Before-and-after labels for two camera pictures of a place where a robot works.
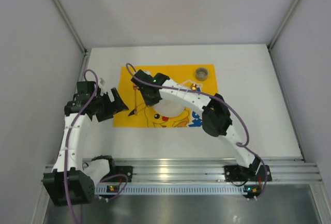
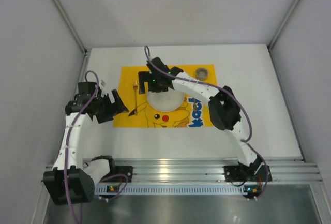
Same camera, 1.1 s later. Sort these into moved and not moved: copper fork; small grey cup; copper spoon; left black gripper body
Moved: copper spoon
Not moved: small grey cup; copper fork; left black gripper body
